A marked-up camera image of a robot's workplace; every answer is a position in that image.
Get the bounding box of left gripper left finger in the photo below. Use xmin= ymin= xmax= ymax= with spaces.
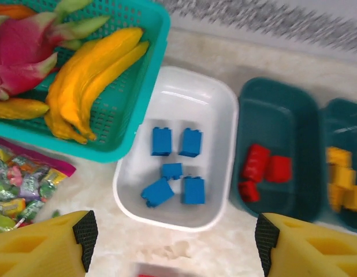
xmin=0 ymin=209 xmax=98 ymax=277

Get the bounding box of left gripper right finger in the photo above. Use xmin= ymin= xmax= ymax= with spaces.
xmin=255 ymin=212 xmax=357 ymax=277

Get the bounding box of yellow lego brick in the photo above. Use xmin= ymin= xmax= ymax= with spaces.
xmin=325 ymin=146 xmax=352 ymax=168
xmin=328 ymin=166 xmax=357 ymax=188
xmin=341 ymin=186 xmax=357 ymax=213
xmin=328 ymin=184 xmax=345 ymax=213

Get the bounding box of long red lego brick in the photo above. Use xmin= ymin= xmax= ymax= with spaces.
xmin=241 ymin=144 xmax=271 ymax=183

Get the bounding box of small blue lego brick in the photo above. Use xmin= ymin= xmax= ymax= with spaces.
xmin=162 ymin=162 xmax=184 ymax=180

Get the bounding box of colourful candy bag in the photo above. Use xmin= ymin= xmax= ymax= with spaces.
xmin=0 ymin=135 xmax=77 ymax=236

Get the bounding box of dark teal plastic container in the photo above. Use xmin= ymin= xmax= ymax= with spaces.
xmin=229 ymin=76 xmax=321 ymax=223
xmin=318 ymin=97 xmax=357 ymax=234

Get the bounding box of long yellow toy fruit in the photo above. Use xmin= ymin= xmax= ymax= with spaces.
xmin=0 ymin=98 xmax=50 ymax=121

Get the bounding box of yellow toy banana bunch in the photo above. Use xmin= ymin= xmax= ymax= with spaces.
xmin=44 ymin=27 xmax=150 ymax=145

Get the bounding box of teal plastic basket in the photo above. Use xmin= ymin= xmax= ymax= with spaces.
xmin=0 ymin=0 xmax=171 ymax=164

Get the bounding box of white plastic container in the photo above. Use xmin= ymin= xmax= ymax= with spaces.
xmin=113 ymin=65 xmax=240 ymax=233

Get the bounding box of pink toy dragon fruit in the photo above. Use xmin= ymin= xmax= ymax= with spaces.
xmin=0 ymin=0 xmax=111 ymax=102

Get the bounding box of orange toy fruit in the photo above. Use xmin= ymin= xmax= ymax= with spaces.
xmin=0 ymin=3 xmax=38 ymax=20

